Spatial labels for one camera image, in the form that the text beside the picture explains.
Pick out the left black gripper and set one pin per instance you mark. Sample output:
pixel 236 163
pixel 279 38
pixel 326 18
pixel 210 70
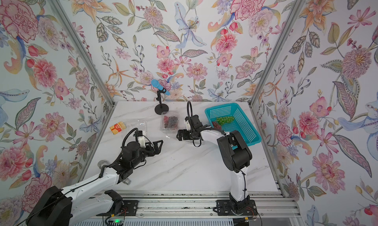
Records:
pixel 156 149

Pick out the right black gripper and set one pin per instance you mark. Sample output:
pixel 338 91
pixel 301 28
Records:
pixel 180 131

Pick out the clear clamshell container front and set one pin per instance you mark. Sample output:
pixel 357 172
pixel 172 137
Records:
pixel 169 113

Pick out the clear clamshell container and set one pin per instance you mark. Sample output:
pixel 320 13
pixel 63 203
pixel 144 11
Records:
pixel 135 123
pixel 169 113

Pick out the red grape bunch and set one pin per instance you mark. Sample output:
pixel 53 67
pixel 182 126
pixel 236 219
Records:
pixel 166 121
pixel 216 125

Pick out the teal plastic mesh basket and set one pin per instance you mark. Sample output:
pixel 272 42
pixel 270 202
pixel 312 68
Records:
pixel 241 123

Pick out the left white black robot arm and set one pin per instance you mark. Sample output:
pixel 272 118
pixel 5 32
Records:
pixel 94 196

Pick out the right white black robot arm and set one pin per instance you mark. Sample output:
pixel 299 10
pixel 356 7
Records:
pixel 236 156

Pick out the clear clamshell container back left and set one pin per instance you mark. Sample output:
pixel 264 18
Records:
pixel 135 123

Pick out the blue microphone on black stand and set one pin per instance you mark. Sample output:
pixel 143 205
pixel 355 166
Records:
pixel 161 107

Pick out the orange yellow snack packet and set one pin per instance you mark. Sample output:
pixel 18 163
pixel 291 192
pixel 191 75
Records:
pixel 118 127

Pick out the green grape bunch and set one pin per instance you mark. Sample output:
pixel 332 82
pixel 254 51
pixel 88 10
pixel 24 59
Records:
pixel 225 120

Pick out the grey metal cylinder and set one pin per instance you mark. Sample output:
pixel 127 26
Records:
pixel 115 172

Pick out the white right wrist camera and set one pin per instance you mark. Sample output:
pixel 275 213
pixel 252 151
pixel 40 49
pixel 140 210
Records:
pixel 188 126

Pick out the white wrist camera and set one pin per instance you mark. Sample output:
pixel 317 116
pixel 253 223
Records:
pixel 142 141
pixel 188 126

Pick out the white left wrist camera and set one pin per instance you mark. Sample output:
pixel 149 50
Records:
pixel 142 141

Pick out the aluminium rail base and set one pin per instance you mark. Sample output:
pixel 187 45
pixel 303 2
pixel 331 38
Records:
pixel 272 207

